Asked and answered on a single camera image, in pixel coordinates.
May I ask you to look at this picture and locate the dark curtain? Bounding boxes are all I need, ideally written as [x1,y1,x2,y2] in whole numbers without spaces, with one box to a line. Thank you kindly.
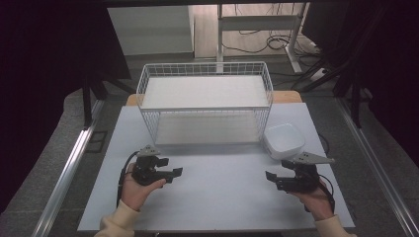
[300,0,419,167]
[0,0,132,213]

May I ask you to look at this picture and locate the aluminium floor rail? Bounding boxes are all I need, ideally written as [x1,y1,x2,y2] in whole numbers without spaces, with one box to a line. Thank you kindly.
[335,97,419,237]
[31,98,107,237]

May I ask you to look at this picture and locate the white square bowl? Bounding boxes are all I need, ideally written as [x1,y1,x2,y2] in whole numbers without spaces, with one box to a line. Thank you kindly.
[262,122,306,161]

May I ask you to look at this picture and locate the black floor cables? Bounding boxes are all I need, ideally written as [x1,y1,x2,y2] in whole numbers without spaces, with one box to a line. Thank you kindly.
[221,3,322,58]

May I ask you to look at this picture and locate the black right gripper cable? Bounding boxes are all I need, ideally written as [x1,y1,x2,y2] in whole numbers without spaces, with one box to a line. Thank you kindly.
[304,173,337,214]

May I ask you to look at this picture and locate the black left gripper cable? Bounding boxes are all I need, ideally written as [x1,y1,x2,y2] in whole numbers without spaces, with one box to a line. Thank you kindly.
[116,150,141,208]

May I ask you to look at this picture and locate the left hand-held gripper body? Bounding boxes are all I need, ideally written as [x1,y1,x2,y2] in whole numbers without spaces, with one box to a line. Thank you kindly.
[131,144,168,188]

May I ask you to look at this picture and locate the black floor bracket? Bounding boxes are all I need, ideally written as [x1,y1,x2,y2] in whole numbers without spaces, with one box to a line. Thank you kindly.
[86,130,109,154]

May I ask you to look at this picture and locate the white cabinet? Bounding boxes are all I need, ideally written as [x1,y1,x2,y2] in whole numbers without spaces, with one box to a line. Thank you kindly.
[107,4,196,57]

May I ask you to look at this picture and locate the white wire shelf rack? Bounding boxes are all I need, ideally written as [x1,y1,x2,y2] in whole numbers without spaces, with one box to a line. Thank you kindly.
[135,61,275,146]

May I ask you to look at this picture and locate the black cable beside table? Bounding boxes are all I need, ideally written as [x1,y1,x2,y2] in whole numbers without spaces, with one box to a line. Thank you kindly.
[317,132,331,156]

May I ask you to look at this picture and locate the white metal desk frame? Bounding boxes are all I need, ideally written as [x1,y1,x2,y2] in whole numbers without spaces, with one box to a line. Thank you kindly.
[215,2,310,74]

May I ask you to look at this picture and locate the person's right hand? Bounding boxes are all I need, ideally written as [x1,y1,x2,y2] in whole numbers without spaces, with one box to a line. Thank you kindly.
[290,183,336,222]

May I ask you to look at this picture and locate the person's left hand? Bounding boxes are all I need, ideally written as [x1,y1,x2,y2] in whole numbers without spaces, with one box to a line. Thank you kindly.
[120,163,168,212]

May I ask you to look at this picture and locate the white power strip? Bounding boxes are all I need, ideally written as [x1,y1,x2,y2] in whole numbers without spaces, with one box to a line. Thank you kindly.
[309,67,330,83]

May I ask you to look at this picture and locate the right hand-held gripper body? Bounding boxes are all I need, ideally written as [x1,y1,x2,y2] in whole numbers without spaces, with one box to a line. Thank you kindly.
[277,151,336,194]

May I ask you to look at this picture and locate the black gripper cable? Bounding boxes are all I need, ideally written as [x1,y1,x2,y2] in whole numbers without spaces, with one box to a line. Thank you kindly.
[304,173,337,214]
[116,150,141,208]

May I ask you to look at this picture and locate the black metal stand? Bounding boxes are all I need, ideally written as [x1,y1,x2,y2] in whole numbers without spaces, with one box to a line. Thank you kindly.
[297,58,364,129]
[81,72,136,130]

